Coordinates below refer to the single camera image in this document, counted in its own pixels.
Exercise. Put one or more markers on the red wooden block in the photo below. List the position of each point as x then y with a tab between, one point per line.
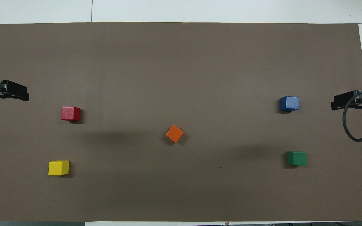
70	113

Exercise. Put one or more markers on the green wooden block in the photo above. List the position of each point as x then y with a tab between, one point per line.
296	158

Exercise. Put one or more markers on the orange wooden block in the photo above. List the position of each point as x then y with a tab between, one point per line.
174	133

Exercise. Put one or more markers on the brown table mat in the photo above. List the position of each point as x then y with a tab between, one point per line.
181	62

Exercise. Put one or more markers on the blue wooden block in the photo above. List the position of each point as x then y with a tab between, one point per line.
289	103

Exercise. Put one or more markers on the yellow wooden block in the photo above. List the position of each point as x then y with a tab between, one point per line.
58	168

